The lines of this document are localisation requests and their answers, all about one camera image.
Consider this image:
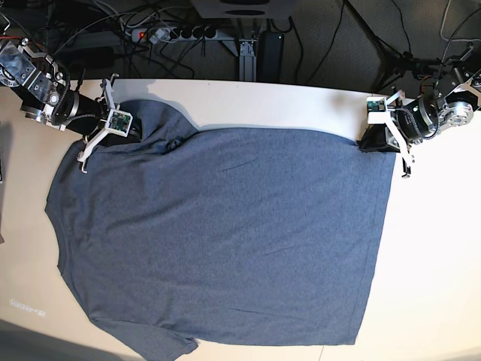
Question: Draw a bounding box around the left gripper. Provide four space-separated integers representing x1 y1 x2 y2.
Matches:
358 96 441 153

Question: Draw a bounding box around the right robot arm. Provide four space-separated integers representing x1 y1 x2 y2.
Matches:
1 36 142 144

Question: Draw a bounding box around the white power strip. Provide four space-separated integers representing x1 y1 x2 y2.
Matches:
130 26 221 44

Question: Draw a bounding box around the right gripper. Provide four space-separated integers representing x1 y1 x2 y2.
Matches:
59 92 110 138

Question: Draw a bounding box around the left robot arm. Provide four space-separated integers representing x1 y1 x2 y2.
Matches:
358 44 480 156

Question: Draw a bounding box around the blue grey T-shirt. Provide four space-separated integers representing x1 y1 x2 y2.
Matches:
45 101 395 360

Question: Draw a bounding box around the black power adapter brick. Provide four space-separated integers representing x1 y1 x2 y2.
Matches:
257 31 284 83

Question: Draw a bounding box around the aluminium table frame post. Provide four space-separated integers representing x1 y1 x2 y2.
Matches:
221 18 263 82

